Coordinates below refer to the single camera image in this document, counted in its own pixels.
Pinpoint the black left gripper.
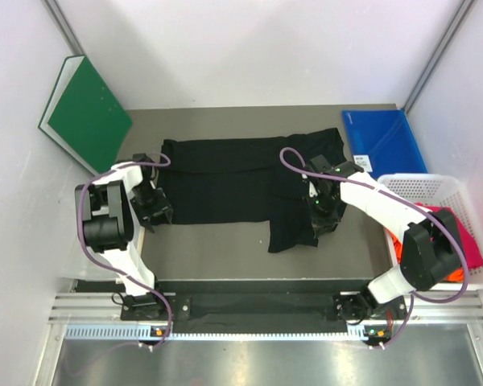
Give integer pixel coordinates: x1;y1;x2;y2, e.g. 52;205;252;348
130;181;171;230

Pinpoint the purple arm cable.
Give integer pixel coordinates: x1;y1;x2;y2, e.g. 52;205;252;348
279;146;469;350
64;152;174;377

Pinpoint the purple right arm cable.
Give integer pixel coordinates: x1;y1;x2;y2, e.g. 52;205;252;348
279;146;469;350

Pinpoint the pink t shirt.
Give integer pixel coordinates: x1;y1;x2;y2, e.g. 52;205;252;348
426;206;483;272

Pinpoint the aluminium frame rail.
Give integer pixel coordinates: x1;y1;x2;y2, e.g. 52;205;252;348
48;293;483;341

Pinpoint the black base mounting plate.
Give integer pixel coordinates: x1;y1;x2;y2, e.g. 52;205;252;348
120;292;406;333

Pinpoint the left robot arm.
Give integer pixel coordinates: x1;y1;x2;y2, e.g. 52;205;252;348
75;153;173;321

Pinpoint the orange t shirt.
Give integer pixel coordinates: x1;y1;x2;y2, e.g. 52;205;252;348
388;232;464;283

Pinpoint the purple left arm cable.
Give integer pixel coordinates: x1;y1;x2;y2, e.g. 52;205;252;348
64;152;174;377

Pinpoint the clear plastic bin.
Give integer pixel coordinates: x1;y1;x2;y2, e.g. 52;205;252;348
58;187;146;281

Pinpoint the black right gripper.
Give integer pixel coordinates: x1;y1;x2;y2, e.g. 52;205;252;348
303;191;341;238

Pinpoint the green binder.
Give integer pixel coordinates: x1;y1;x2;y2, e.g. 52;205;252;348
38;55;132;175

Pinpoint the blue folder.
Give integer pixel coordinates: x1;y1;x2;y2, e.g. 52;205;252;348
341;109;427;179

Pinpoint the black t shirt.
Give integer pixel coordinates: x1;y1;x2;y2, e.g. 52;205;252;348
157;128;345;253

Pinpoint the white perforated basket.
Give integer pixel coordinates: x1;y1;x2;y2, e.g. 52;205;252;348
378;174;483;291

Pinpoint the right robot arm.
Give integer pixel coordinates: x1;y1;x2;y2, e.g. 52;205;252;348
307;155;464;318

